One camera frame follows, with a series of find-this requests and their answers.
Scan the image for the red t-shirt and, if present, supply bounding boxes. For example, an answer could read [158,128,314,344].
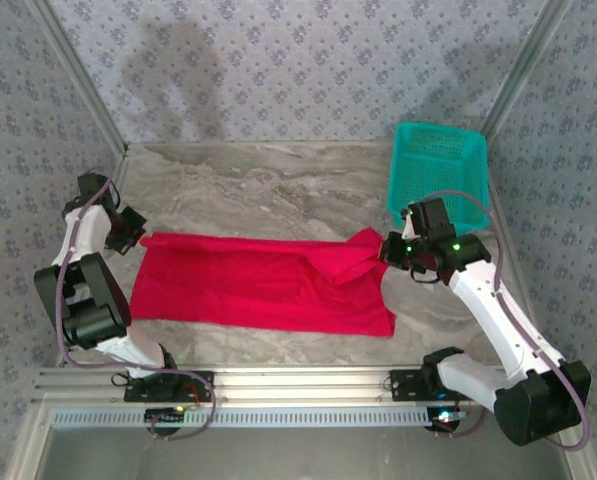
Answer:
[129,225,397,340]

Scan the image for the teal plastic basket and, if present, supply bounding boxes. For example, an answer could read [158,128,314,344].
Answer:
[386,121,490,231]

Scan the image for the right controller board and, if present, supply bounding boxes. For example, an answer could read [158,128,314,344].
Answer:
[425,407,467,434]

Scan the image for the controller board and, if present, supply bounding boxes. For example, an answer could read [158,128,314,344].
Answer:
[145,407,187,431]
[425,407,467,434]

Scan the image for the left controller board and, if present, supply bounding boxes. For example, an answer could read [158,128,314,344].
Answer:
[145,407,187,431]

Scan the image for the grey metal panel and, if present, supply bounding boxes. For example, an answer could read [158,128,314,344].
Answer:
[37,427,574,480]

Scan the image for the aluminium side rail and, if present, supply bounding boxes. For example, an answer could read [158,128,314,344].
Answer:
[55,149,132,369]
[485,199,552,366]

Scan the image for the thin black right gripper cable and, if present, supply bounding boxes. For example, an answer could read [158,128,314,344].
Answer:
[410,267,444,286]

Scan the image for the aluminium frame post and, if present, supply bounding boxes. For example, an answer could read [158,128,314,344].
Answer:
[480,0,577,139]
[27,0,131,157]

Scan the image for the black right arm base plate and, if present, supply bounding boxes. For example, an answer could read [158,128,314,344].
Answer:
[388,368,482,402]

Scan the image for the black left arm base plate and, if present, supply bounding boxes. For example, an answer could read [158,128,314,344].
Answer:
[123,369,215,404]

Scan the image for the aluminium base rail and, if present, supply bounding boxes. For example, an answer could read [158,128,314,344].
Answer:
[32,367,577,406]

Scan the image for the grey slotted cable duct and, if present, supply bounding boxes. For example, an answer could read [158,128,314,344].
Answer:
[50,403,429,430]

